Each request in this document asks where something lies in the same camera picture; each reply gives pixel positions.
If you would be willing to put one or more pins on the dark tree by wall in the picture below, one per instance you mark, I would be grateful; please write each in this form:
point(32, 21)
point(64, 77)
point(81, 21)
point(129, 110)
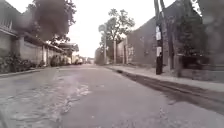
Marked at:
point(188, 40)

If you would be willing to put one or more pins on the dark concrete wall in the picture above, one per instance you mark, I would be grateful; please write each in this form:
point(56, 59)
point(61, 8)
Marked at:
point(143, 43)

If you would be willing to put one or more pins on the dark leafy tree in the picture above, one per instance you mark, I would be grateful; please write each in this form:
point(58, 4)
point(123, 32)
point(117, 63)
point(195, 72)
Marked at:
point(53, 16)

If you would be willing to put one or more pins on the dark bushes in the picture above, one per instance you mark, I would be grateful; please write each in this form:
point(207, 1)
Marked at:
point(13, 63)

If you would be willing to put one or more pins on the grey walled building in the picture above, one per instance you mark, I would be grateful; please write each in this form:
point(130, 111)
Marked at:
point(30, 51)

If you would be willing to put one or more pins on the grey kerb strip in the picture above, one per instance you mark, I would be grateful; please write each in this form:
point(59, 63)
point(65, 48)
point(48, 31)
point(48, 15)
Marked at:
point(20, 72)

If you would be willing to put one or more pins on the grey concrete road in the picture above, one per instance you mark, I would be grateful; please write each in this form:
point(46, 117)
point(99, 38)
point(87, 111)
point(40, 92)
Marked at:
point(110, 100)

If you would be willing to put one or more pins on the pale pole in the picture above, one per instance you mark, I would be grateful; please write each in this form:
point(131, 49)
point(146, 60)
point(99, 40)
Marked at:
point(105, 46)

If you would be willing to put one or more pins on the tall thin-crowned tree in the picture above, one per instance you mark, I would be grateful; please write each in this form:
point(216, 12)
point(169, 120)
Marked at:
point(116, 25)

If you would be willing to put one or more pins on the dark pole with white signs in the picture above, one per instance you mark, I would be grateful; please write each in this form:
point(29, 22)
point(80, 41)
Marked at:
point(159, 36)

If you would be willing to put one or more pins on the grey concrete sidewalk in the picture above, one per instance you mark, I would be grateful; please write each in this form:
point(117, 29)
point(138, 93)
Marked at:
point(186, 81)

